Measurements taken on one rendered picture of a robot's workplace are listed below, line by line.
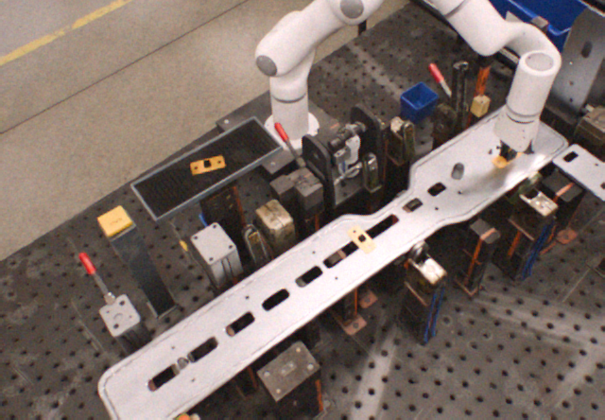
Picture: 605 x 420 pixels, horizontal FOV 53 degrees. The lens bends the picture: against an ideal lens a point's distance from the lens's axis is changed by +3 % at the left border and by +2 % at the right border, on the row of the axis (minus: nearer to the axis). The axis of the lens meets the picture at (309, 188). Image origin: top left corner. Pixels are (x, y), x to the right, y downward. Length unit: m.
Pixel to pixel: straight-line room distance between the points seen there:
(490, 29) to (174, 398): 1.07
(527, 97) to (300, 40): 0.61
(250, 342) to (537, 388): 0.78
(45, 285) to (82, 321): 0.19
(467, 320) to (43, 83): 2.80
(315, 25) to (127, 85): 2.11
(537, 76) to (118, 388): 1.17
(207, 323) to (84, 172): 1.88
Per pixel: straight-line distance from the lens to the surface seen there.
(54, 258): 2.08
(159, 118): 3.34
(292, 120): 1.93
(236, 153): 1.53
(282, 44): 1.69
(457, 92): 1.70
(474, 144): 1.76
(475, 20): 1.42
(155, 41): 3.83
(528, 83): 1.47
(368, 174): 1.60
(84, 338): 1.90
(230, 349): 1.43
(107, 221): 1.49
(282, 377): 1.36
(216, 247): 1.43
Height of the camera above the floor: 2.31
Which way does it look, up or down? 53 degrees down
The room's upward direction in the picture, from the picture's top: 5 degrees counter-clockwise
